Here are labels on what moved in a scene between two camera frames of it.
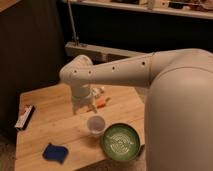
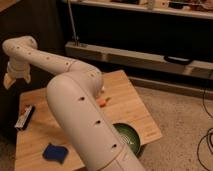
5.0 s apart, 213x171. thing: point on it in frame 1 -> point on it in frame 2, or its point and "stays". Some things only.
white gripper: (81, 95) -> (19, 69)
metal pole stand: (75, 36) stays
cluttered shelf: (190, 8) stays
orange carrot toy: (101, 101) stays
